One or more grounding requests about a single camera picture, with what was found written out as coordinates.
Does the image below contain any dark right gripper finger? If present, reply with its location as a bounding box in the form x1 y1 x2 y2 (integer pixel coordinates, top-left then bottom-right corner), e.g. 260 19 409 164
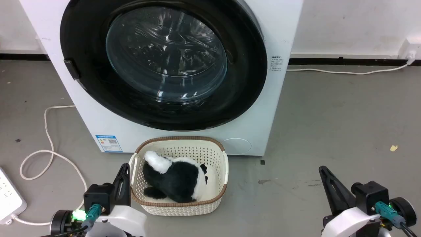
322 166 357 209
318 166 346 217

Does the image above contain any right arm teal plug cable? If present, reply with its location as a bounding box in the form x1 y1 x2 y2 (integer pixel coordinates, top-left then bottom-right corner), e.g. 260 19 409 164
374 201 418 237

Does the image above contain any cream plastic laundry basket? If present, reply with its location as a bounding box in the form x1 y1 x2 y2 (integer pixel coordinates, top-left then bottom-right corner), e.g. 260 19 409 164
129 136 229 217

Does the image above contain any round black glass washer door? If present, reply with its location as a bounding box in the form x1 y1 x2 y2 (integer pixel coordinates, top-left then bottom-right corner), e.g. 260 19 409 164
60 0 268 131

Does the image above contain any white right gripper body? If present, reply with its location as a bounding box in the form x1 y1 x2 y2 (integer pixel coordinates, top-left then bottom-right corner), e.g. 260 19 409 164
321 206 388 237

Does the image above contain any left arm teal plug cable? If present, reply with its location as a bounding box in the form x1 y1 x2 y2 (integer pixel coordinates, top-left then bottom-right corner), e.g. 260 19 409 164
39 203 102 237

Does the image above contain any blue energy label sticker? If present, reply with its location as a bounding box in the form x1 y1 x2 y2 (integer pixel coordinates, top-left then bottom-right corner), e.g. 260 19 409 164
95 135 123 153

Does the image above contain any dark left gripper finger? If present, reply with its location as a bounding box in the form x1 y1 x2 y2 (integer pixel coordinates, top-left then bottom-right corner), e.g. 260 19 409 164
122 165 131 206
112 164 127 207

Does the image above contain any white wall socket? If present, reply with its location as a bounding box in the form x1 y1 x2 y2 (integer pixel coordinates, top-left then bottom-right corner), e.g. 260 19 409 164
399 33 421 65

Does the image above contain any white washer power cable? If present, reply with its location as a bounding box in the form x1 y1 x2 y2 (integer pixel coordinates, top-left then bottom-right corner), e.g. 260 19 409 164
287 63 410 75

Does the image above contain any white power strip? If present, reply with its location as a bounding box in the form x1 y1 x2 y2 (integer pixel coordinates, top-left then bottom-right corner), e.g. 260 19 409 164
0 167 28 225

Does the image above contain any black and white panda plush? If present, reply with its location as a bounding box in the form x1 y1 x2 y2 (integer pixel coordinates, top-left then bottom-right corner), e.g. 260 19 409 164
142 151 209 203

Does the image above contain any white front-load washing machine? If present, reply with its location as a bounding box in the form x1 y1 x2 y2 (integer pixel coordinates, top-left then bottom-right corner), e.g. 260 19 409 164
19 0 304 156

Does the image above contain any round white filter cover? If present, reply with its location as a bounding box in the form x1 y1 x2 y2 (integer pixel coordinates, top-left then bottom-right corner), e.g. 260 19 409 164
221 138 252 155

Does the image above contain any arm teal plug cable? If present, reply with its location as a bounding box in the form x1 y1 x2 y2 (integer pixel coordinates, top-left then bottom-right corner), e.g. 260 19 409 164
374 201 418 237
39 203 102 237

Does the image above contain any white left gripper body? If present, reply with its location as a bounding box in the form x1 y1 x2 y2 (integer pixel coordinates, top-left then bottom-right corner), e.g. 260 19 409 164
85 205 147 237

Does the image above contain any white power strip cable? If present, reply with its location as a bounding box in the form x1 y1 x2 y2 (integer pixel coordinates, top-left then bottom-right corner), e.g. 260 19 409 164
12 105 88 226

